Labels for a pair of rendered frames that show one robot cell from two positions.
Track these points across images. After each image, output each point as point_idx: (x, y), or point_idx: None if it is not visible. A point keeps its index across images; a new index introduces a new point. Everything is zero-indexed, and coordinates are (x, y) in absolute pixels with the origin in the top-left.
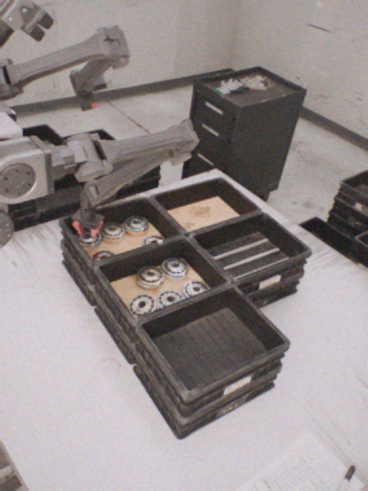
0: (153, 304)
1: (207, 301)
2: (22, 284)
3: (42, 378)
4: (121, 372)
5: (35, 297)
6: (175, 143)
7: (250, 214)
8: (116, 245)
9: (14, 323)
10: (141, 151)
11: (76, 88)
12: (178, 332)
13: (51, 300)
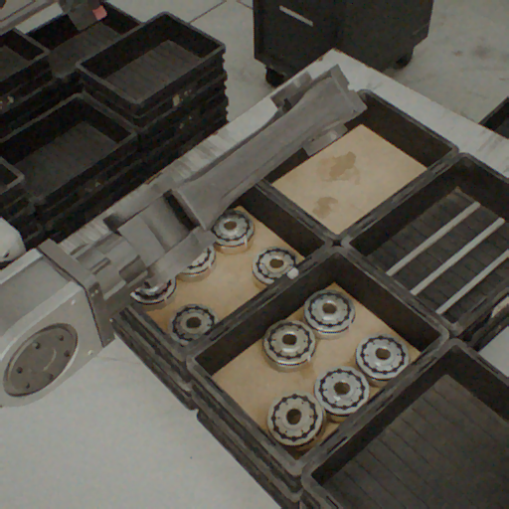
0: (315, 412)
1: (415, 385)
2: (56, 389)
3: None
4: None
5: (86, 412)
6: (322, 129)
7: (441, 164)
8: (205, 281)
9: (67, 475)
10: (261, 176)
11: (65, 5)
12: (372, 450)
13: (115, 412)
